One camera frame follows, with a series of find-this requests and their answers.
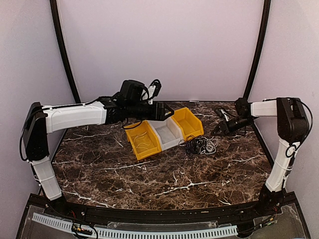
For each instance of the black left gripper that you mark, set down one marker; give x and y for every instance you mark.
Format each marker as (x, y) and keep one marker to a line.
(158, 113)

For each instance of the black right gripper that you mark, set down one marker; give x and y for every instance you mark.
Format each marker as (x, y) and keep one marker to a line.
(225, 127)

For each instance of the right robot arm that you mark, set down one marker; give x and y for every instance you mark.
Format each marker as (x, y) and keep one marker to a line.
(293, 127)

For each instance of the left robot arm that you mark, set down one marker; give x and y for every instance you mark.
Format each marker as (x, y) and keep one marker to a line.
(133, 101)

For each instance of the white plastic bin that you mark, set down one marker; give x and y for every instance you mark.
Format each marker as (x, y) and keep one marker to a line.
(168, 133)

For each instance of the right yellow plastic bin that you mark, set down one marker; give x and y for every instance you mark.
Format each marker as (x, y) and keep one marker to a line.
(189, 124)

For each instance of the yellow plastic bin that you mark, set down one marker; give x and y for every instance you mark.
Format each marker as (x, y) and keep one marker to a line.
(189, 124)
(143, 140)

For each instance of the left yellow plastic bin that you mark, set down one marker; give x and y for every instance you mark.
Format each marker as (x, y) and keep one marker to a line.
(143, 140)

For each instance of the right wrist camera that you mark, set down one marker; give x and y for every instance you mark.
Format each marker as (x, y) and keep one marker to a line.
(224, 114)

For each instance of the black front rail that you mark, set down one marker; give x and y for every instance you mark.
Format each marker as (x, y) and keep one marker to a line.
(238, 214)

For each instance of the white slotted cable duct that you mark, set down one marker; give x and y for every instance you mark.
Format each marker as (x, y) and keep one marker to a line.
(67, 226)

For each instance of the right black frame post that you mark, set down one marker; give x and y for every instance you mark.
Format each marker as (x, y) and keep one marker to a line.
(258, 49)

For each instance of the black frame post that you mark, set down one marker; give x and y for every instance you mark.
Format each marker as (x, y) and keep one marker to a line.
(258, 49)
(62, 50)

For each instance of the left black frame post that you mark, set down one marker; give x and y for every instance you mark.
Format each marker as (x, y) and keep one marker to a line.
(62, 50)

